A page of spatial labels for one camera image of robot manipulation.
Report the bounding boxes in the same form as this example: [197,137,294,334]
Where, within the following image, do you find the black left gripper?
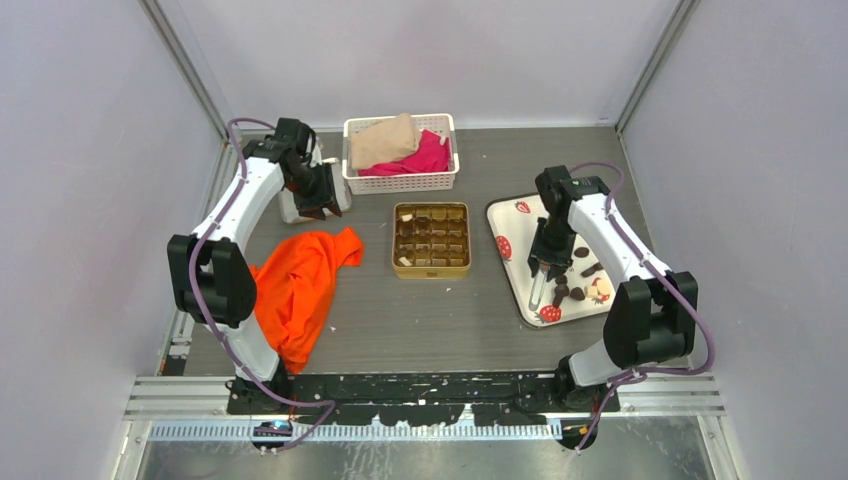
[286,160,341,221]

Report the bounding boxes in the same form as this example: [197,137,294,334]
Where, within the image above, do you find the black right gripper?
[528,217,576,281]

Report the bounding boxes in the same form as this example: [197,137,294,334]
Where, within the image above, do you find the metal tongs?
[528,263,549,311]

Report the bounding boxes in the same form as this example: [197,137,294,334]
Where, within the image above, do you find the gold chocolate tray box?
[391,202,472,280]

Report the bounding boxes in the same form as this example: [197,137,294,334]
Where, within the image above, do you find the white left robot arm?
[167,118,351,413]

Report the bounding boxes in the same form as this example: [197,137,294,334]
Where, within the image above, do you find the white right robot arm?
[527,166,698,411]

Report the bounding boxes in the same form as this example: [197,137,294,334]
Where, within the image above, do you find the strawberry pattern tray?
[486,194,615,328]

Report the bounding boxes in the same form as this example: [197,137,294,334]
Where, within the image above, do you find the beige cloth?
[349,113,422,170]

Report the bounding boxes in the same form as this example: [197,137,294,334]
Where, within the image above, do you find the orange cloth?
[249,227,365,374]

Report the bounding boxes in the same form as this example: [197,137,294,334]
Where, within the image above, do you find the pink cloth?
[357,129,452,177]

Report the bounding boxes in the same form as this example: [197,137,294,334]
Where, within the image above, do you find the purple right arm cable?
[569,161,717,452]

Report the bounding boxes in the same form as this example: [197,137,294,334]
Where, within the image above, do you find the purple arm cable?
[187,117,336,454]
[569,161,717,452]

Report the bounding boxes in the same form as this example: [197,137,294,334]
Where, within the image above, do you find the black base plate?
[225,371,619,427]

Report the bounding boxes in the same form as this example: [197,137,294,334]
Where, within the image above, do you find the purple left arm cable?
[187,117,336,454]

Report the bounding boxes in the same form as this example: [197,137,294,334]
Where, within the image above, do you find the white slotted cable duct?
[147,419,562,443]

